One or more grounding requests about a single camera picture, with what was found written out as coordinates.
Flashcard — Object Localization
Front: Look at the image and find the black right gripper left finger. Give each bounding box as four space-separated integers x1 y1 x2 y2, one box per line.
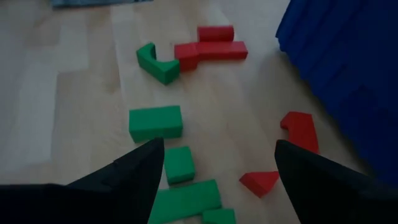
0 138 165 224

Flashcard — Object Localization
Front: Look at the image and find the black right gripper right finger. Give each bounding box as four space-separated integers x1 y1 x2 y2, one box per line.
274 139 398 224

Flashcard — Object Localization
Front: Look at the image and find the large blue plastic bin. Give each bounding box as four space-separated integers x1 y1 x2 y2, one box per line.
275 0 398 187

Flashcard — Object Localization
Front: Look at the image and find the red wedge block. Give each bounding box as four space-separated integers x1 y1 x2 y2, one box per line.
238 170 280 199

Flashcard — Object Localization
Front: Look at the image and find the green arch block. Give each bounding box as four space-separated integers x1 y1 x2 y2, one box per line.
136 42 181 86

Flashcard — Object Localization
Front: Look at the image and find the red cylinder block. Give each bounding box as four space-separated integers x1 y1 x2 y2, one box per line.
197 25 235 43

